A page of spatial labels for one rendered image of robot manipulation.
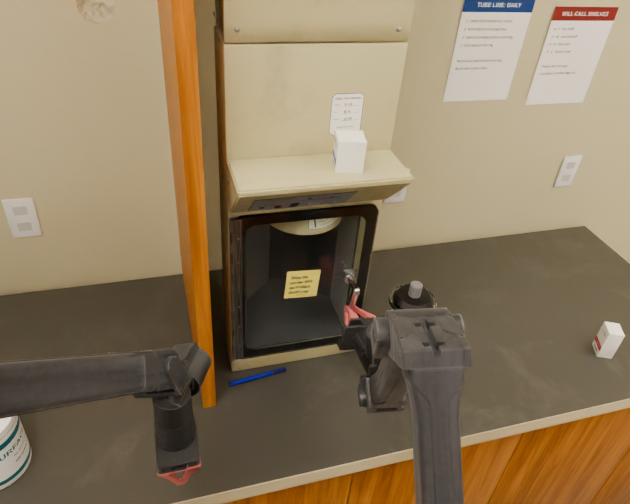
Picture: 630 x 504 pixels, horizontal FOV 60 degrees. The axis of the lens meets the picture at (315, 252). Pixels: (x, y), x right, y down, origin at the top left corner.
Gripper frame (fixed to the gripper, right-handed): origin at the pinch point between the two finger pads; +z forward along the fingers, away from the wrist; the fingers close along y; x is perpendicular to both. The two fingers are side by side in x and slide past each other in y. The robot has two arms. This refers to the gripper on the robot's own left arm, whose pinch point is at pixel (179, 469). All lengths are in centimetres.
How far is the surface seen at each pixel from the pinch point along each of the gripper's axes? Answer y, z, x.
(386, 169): 24, -42, -41
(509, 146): 75, -20, -109
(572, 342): 23, 14, -106
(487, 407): 9, 15, -71
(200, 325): 23.8, -10.2, -6.8
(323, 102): 32, -52, -31
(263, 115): 32, -50, -20
